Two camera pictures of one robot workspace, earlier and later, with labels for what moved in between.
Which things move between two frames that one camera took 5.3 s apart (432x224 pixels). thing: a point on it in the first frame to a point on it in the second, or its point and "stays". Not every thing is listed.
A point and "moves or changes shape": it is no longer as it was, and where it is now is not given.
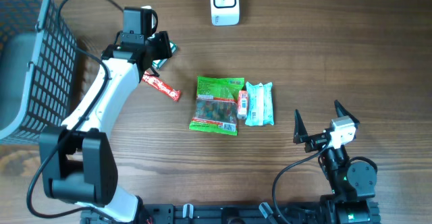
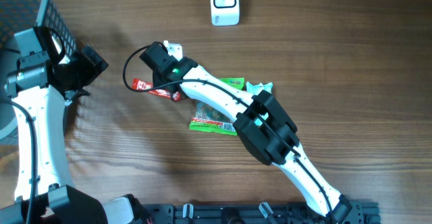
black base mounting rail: x=235 y=213 stays
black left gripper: x=162 y=45 to x=93 y=64
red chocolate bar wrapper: x=158 y=83 moves or changes shape
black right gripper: x=317 y=140 to x=165 y=88
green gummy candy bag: x=216 y=108 stays
